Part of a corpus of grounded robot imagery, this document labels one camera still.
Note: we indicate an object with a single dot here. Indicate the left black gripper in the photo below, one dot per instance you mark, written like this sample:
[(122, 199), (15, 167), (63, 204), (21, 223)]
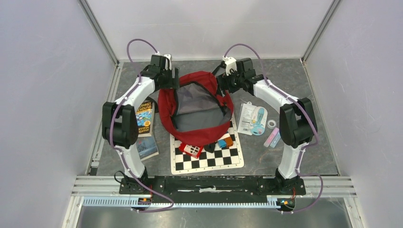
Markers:
[(173, 83)]

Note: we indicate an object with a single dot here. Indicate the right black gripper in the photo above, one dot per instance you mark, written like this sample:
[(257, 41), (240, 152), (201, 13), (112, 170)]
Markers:
[(223, 80)]

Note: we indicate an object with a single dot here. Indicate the red backpack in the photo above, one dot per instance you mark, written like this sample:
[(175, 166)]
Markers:
[(196, 113)]

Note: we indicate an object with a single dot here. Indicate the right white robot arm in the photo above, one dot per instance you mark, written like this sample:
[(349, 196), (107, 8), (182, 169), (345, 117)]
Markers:
[(297, 123)]

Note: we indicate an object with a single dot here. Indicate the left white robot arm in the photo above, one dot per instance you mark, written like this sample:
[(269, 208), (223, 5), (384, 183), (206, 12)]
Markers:
[(119, 124)]

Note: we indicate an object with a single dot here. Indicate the correction tape blister pack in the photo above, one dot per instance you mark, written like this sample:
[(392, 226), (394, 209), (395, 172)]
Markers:
[(252, 119)]

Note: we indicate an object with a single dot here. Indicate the treehouse paperback book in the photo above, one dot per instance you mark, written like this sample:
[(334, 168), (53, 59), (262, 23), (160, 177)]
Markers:
[(145, 118)]

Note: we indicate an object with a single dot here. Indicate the clear tape roll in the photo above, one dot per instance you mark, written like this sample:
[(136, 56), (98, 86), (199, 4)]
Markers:
[(271, 124)]

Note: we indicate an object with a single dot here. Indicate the orange toy block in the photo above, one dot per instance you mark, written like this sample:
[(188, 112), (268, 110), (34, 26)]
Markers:
[(228, 142)]

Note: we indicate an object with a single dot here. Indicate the blue highlighter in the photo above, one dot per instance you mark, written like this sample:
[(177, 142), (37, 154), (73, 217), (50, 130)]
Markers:
[(275, 140)]

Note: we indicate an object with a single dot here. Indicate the blue toy block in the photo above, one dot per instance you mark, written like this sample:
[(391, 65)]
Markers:
[(222, 144)]

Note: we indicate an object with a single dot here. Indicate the pink highlighter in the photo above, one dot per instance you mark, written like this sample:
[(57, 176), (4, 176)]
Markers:
[(271, 136)]

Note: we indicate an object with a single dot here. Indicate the black toy block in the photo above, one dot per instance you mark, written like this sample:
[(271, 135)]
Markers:
[(210, 147)]

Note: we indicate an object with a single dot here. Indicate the dark blue 1984 book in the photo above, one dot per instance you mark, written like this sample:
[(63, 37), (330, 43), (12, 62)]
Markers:
[(147, 147)]

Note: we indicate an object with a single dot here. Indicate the black white chessboard mat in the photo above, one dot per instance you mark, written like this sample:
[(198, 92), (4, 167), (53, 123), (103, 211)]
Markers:
[(219, 159)]

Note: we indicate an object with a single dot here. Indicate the red toy block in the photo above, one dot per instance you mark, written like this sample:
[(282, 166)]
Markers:
[(193, 151)]

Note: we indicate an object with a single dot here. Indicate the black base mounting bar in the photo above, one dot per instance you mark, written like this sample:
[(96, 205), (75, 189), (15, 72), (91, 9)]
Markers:
[(211, 189)]

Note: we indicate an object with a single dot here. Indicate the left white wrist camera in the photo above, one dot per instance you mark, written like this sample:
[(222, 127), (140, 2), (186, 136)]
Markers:
[(165, 61)]

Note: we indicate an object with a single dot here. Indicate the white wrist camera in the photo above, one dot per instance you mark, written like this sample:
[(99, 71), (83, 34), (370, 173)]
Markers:
[(165, 61), (229, 65)]

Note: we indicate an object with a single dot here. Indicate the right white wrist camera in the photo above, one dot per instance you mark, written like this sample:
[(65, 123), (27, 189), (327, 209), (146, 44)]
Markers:
[(229, 65)]

